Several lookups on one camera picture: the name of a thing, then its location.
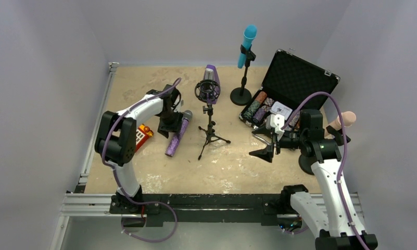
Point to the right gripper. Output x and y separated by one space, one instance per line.
273 143

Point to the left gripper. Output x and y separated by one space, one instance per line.
168 123

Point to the purple glitter microphone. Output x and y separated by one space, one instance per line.
177 137

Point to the black round-base stand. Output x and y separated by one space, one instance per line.
320 148
241 96

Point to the black tripod shock-mount stand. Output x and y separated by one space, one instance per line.
209 131

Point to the black round-base stand front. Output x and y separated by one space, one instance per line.
241 96

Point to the pink microphone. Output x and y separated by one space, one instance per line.
348 119

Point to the blue microphone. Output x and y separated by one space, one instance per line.
249 35

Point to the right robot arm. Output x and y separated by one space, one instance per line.
339 227

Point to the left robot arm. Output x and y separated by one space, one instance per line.
116 137

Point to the red yellow toy truck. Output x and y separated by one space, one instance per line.
143 134

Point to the purple metronome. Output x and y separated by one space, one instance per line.
210 89

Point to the black poker chip case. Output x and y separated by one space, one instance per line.
289 80

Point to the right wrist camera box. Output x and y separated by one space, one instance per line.
275 123

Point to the black aluminium base frame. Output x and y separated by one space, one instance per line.
156 209

